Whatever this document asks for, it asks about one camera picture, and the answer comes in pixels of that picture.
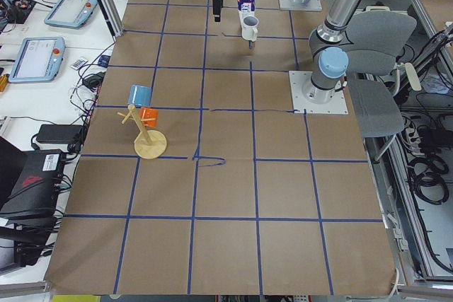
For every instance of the blue white milk carton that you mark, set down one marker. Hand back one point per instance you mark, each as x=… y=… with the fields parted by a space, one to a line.
x=246 y=8

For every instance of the white grey mug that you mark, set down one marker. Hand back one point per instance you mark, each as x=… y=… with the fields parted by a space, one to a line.
x=250 y=28

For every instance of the blue mug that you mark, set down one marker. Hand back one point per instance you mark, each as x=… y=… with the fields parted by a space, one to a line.
x=140 y=96

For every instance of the orange mug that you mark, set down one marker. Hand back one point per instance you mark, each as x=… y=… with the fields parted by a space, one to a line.
x=149 y=116

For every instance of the grey office chair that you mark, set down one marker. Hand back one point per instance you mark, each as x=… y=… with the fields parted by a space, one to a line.
x=373 y=75

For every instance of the upper teach pendant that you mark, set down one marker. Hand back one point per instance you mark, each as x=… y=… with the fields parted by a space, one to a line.
x=70 y=13

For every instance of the teach pendant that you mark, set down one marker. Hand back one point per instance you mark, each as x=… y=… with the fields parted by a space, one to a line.
x=70 y=13
x=38 y=60

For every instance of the small remote control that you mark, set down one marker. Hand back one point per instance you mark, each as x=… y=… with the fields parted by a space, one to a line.
x=80 y=62

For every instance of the wooden mug tree stand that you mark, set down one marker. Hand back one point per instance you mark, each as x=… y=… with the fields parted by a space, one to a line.
x=149 y=143

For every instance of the lower teach pendant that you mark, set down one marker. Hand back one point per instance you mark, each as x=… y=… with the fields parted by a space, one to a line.
x=38 y=60

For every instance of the black power adapter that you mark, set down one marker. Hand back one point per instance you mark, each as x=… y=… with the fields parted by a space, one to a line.
x=59 y=133

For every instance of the black computer case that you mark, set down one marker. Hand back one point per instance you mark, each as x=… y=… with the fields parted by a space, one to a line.
x=28 y=182

